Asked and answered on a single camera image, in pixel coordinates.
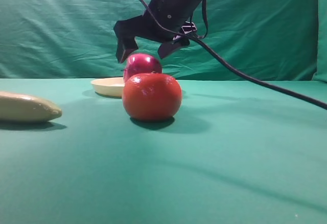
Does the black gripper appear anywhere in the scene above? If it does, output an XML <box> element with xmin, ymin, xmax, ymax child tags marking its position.
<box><xmin>113</xmin><ymin>0</ymin><xmax>204</xmax><ymax>63</ymax></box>

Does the red apple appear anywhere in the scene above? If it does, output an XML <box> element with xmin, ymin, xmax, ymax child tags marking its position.
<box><xmin>123</xmin><ymin>53</ymin><xmax>162</xmax><ymax>82</ymax></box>

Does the pale yellow plate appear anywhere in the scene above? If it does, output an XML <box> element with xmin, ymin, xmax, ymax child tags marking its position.
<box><xmin>90</xmin><ymin>77</ymin><xmax>125</xmax><ymax>98</ymax></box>

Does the orange tangerine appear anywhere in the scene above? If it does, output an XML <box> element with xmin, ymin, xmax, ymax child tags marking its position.
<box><xmin>122</xmin><ymin>73</ymin><xmax>182</xmax><ymax>121</ymax></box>

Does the green backdrop cloth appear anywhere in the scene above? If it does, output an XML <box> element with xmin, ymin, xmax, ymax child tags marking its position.
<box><xmin>1</xmin><ymin>0</ymin><xmax>326</xmax><ymax>81</ymax></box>

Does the green table cloth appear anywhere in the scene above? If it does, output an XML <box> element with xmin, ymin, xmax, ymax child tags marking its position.
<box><xmin>1</xmin><ymin>79</ymin><xmax>326</xmax><ymax>223</ymax></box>

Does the yellow plastic banana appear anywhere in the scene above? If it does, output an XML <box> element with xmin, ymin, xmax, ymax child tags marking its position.
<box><xmin>1</xmin><ymin>91</ymin><xmax>62</xmax><ymax>123</ymax></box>

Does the black cable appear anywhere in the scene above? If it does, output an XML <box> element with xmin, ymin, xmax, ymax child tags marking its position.
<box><xmin>129</xmin><ymin>0</ymin><xmax>327</xmax><ymax>111</ymax></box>

